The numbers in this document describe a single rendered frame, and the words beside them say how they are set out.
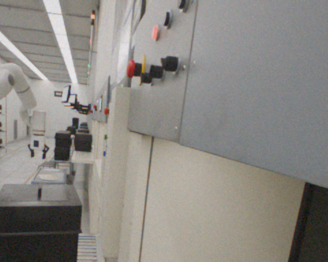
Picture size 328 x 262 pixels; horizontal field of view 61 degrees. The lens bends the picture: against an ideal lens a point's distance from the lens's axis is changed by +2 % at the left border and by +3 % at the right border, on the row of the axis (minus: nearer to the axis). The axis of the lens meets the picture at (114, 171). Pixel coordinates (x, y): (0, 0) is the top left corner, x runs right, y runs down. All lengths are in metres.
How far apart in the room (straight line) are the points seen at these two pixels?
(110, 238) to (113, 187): 0.17
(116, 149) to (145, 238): 0.27
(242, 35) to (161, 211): 0.49
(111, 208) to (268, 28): 0.68
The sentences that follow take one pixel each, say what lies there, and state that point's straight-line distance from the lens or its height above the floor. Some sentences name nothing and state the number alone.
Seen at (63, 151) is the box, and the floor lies 0.65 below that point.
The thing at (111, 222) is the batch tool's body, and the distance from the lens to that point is 0.85.
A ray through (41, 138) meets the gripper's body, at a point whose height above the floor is 1.14.
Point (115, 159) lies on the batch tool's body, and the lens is 0.80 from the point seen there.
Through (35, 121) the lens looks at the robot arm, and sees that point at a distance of 1.87.
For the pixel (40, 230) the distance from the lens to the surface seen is 0.94.
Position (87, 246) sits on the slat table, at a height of 0.76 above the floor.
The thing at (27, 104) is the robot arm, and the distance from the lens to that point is 1.77.
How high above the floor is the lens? 1.31
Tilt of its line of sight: 11 degrees down
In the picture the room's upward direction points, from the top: 5 degrees clockwise
